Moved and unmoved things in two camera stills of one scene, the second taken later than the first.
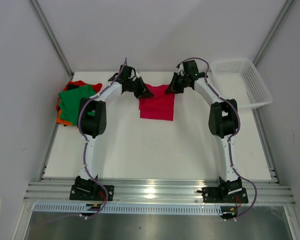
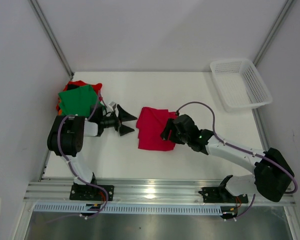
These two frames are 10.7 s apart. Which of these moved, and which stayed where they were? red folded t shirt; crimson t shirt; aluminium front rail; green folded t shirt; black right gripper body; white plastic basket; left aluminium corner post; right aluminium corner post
Moved: black right gripper body; crimson t shirt
Stayed: white plastic basket; green folded t shirt; red folded t shirt; right aluminium corner post; aluminium front rail; left aluminium corner post
